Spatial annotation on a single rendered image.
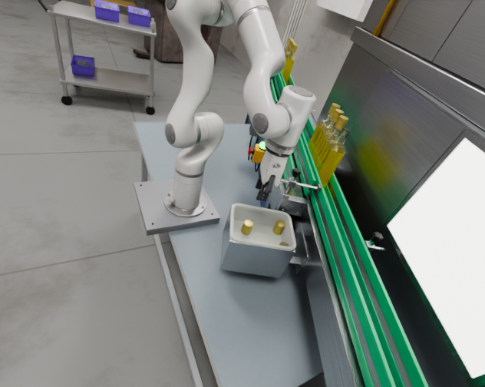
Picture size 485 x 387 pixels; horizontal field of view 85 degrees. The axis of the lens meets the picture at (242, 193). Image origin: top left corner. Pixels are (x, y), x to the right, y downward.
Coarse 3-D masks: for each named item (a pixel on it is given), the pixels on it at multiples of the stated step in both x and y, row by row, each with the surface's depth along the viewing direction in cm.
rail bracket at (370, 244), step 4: (376, 232) 75; (372, 236) 75; (376, 236) 74; (380, 236) 74; (372, 240) 76; (376, 240) 75; (380, 240) 75; (368, 244) 77; (372, 244) 76; (368, 248) 77; (372, 248) 77; (376, 248) 78; (380, 248) 78; (384, 248) 79
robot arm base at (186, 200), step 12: (180, 180) 107; (192, 180) 107; (180, 192) 111; (192, 192) 111; (168, 204) 117; (180, 204) 115; (192, 204) 116; (204, 204) 122; (180, 216) 114; (192, 216) 115
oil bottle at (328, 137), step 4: (328, 132) 101; (324, 136) 103; (328, 136) 100; (332, 136) 99; (336, 136) 99; (324, 140) 102; (328, 140) 99; (320, 144) 105; (324, 144) 101; (320, 148) 104; (324, 148) 101; (316, 152) 107; (320, 152) 103; (316, 156) 106; (320, 156) 103; (316, 160) 105; (316, 164) 106
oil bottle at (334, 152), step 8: (328, 144) 98; (336, 144) 94; (344, 144) 95; (328, 152) 96; (336, 152) 95; (344, 152) 95; (320, 160) 102; (328, 160) 98; (336, 160) 98; (320, 168) 101; (328, 168) 100; (320, 176) 102; (328, 176) 102
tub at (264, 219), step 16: (240, 208) 96; (256, 208) 96; (240, 224) 98; (256, 224) 100; (272, 224) 100; (288, 224) 95; (240, 240) 83; (256, 240) 94; (272, 240) 96; (288, 240) 92
